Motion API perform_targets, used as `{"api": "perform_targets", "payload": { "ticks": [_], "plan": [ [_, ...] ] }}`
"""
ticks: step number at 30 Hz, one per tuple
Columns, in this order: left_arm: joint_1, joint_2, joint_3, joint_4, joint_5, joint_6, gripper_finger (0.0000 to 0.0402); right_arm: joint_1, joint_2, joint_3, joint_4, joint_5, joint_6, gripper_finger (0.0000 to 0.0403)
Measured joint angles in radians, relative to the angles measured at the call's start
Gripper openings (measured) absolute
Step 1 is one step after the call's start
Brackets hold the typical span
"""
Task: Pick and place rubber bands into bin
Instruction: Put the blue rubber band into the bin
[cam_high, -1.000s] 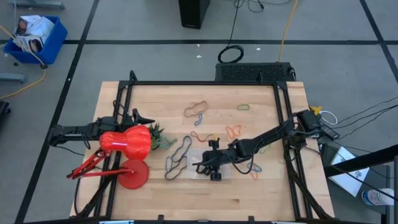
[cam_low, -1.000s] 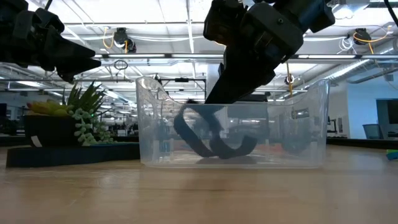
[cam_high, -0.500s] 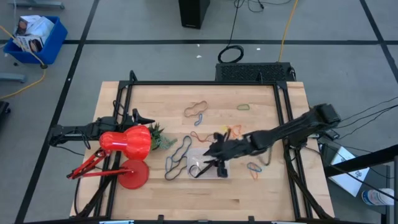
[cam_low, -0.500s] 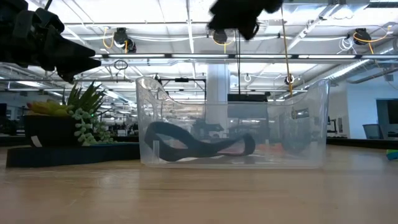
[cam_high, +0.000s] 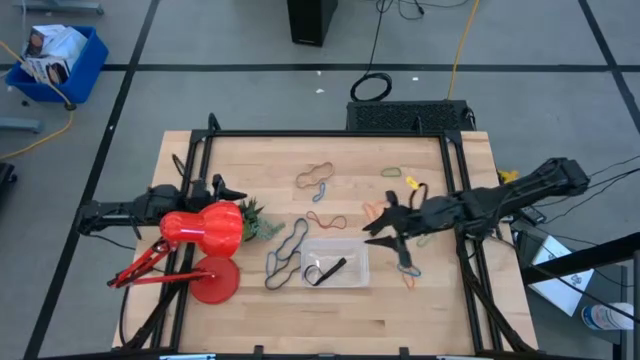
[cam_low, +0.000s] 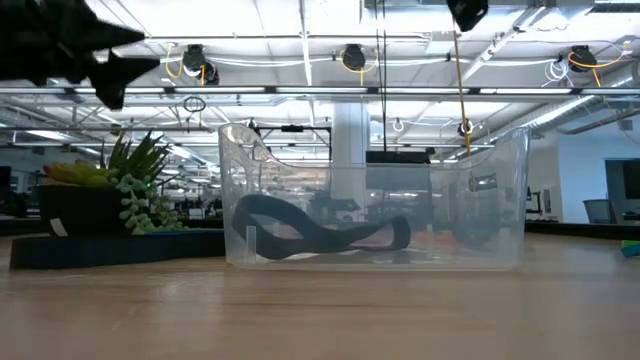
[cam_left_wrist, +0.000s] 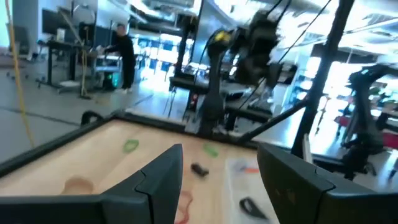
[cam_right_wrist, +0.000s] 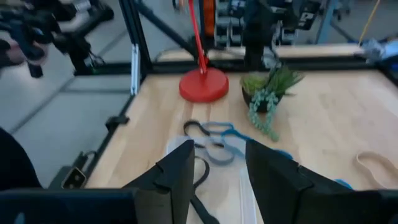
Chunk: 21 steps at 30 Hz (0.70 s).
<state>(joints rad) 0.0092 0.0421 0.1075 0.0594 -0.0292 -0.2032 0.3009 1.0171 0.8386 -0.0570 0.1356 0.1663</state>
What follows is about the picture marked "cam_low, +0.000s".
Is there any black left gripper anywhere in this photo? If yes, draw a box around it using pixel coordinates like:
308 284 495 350
0 0 162 112

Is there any clear plastic bin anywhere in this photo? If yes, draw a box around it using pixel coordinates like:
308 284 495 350
217 122 531 272

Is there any wide black rubber band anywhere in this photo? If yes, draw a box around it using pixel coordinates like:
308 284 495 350
8 228 227 272
231 193 413 262

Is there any potted artificial succulent plant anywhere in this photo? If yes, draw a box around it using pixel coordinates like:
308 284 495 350
38 128 190 237

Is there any white building column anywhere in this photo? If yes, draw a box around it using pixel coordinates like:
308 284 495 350
331 102 372 221

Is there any small black monitor on stand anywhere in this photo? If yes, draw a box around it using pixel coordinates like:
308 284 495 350
524 185 545 217

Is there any black ceiling cable reel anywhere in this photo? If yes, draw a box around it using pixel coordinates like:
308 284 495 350
164 42 221 87
338 42 377 75
566 40 632 90

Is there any yellow hanging power cable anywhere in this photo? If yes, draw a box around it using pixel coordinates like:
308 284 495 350
451 27 474 157

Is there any black hanging cable loop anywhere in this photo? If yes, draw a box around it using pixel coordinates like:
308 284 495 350
181 94 208 115

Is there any white cable bundle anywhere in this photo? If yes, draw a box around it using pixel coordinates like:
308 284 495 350
543 58 570 89

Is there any silver ventilation duct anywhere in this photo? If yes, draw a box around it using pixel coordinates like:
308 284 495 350
519 93 640 132

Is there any long ceiling light rail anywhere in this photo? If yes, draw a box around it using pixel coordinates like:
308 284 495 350
0 85 640 97

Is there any black overhead camera rig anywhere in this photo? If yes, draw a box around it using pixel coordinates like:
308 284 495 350
249 117 334 164

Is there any dark wall screen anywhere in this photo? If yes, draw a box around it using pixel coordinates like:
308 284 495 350
603 158 640 201

